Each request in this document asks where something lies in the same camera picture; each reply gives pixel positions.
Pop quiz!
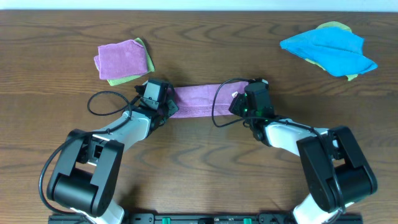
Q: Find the purple microfiber cloth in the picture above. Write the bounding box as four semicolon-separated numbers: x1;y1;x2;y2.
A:
171;82;248;118

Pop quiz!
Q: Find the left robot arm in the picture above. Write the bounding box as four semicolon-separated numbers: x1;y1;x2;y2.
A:
38;86;178;223

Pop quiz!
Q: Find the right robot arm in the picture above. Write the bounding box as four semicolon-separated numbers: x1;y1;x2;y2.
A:
229;93;377;223

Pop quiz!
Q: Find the folded green cloth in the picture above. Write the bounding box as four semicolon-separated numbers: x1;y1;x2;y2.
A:
106;37;155;87

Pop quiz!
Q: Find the folded purple cloth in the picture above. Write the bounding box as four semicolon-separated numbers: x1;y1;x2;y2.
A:
95;39;149;80

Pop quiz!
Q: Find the blue microfiber cloth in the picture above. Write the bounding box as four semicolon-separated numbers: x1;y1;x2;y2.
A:
280;27;378;77

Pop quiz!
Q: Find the crumpled green cloth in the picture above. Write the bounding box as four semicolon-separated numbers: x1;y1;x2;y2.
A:
305;21;358;82

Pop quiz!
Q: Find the right camera cable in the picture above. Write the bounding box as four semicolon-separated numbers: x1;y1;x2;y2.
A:
211;77;348;215

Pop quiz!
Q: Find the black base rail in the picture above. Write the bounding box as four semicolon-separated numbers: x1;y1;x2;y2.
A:
48;212;363;224

